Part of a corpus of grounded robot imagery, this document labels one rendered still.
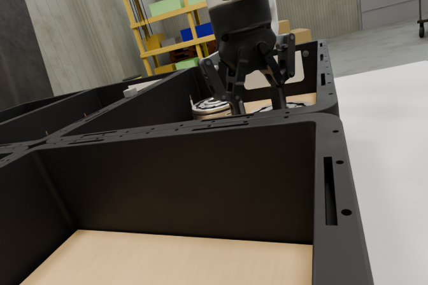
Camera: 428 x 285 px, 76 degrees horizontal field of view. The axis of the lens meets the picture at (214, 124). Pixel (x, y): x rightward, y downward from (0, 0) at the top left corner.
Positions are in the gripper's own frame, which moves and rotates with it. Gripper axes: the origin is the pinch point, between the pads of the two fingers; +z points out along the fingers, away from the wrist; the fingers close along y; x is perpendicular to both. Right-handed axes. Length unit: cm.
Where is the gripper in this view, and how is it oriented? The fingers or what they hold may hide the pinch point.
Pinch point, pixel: (259, 109)
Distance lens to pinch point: 39.1
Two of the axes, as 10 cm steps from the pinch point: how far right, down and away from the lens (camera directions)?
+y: -9.0, 3.4, -2.8
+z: 2.5, 9.2, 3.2
